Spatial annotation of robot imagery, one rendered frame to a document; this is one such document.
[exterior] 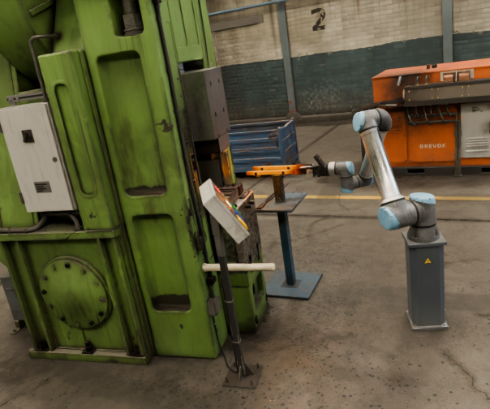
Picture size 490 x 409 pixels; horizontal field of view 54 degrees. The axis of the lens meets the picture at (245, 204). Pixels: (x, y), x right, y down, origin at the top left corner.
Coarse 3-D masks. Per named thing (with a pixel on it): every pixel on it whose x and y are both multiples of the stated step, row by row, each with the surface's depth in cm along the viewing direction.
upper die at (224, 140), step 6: (228, 132) 309; (222, 138) 299; (228, 138) 309; (198, 144) 297; (204, 144) 296; (210, 144) 295; (216, 144) 294; (222, 144) 298; (228, 144) 308; (198, 150) 298; (204, 150) 297; (210, 150) 296; (216, 150) 295; (222, 150) 298
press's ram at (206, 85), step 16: (192, 80) 278; (208, 80) 282; (192, 96) 282; (208, 96) 280; (224, 96) 305; (192, 112) 285; (208, 112) 282; (224, 112) 304; (192, 128) 289; (208, 128) 286; (224, 128) 303
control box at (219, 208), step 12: (204, 192) 252; (216, 192) 245; (204, 204) 237; (216, 204) 238; (228, 204) 254; (216, 216) 240; (228, 216) 241; (228, 228) 243; (240, 228) 244; (240, 240) 246
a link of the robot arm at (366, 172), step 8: (384, 112) 293; (384, 120) 293; (384, 128) 299; (384, 136) 307; (368, 160) 322; (368, 168) 327; (360, 176) 336; (368, 176) 333; (360, 184) 337; (368, 184) 340
